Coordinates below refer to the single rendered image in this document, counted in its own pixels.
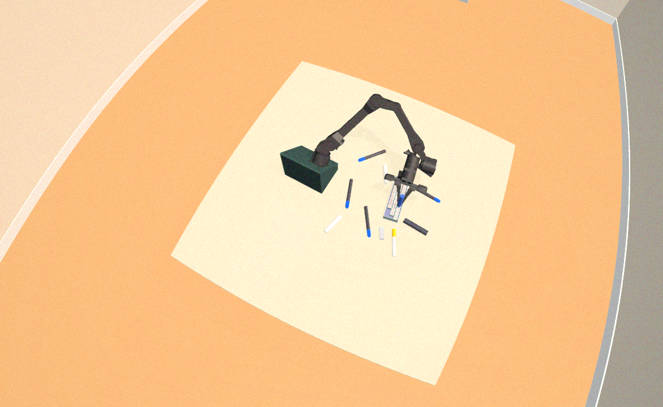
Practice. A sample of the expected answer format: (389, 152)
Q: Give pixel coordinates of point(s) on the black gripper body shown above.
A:
(408, 175)

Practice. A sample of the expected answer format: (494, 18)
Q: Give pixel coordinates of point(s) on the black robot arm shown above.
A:
(321, 154)

